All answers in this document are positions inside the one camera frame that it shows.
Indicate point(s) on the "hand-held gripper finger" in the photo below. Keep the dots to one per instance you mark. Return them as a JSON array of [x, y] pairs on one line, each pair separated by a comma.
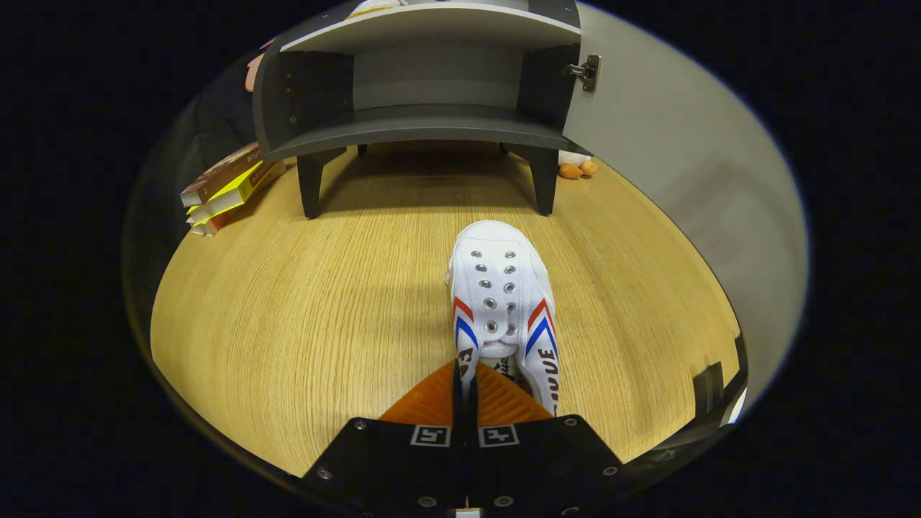
[[457, 435], [472, 435]]

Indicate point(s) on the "small plush toy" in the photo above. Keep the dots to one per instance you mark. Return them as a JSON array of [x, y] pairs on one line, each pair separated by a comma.
[[575, 169]]

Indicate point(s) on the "orange spine book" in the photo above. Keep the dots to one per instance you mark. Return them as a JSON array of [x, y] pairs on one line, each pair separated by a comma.
[[212, 223]]

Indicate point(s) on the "yellow book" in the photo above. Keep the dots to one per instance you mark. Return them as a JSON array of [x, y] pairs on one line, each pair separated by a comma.
[[237, 193]]

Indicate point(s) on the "black backdrop cloth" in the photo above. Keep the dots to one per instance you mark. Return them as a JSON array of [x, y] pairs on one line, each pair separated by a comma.
[[223, 122]]

